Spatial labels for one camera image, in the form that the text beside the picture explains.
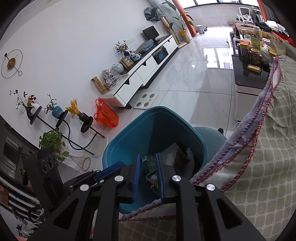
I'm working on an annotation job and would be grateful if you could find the white plastic bag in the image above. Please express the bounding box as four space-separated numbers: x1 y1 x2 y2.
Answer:
159 143 195 180

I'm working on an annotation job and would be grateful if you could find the teal plastic trash bin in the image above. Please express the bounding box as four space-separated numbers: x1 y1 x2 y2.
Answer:
102 105 227 215

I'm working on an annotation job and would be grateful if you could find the black plant stand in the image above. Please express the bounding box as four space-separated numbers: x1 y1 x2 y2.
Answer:
21 102 107 158

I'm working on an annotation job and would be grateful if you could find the orange plastic bag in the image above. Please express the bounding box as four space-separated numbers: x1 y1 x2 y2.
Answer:
93 98 119 128

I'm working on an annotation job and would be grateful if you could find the white black TV cabinet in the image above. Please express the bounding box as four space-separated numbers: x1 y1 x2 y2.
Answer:
100 35 178 108

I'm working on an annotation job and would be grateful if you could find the white bathroom scale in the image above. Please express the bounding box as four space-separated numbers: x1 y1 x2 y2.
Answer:
133 92 158 109

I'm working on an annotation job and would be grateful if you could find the patterned green tablecloth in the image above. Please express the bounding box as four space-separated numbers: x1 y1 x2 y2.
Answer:
119 54 296 241

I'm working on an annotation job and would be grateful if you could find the black monitor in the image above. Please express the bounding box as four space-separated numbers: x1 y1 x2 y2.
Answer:
142 26 159 43

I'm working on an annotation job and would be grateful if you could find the tall green potted plant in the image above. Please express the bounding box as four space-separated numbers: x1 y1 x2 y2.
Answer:
165 1 197 44

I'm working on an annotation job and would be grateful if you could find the cluttered coffee table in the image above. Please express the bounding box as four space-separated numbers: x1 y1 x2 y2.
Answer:
230 22 283 121

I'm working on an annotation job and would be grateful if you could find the white standing air conditioner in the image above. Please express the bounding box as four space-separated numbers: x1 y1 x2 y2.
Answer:
148 0 182 38

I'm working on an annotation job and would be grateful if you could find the white office chair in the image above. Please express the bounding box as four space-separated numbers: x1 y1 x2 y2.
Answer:
235 6 253 24

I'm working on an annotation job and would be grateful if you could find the round wall clock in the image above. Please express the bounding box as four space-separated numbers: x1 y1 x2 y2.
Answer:
1 49 23 79

